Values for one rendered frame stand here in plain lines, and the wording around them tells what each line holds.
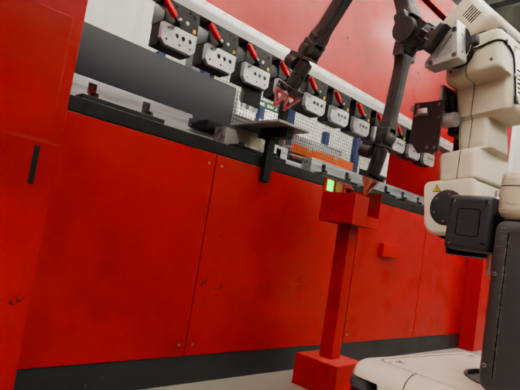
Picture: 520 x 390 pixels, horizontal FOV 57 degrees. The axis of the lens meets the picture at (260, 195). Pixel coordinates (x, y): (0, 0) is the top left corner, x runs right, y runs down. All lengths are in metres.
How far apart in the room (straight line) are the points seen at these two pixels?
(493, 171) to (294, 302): 1.03
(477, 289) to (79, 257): 2.85
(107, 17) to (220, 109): 3.95
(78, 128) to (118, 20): 5.01
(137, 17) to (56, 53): 5.22
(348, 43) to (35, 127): 1.72
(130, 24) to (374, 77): 4.25
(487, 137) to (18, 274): 1.32
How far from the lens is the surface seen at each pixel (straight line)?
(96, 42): 2.31
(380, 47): 2.88
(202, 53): 1.95
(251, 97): 2.10
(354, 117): 2.62
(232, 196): 1.83
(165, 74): 2.46
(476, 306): 3.74
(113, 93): 1.70
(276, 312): 2.10
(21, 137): 1.34
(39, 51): 1.38
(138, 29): 6.57
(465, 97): 1.59
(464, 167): 1.49
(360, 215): 1.95
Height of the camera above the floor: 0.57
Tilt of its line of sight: 5 degrees up
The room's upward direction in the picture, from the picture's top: 9 degrees clockwise
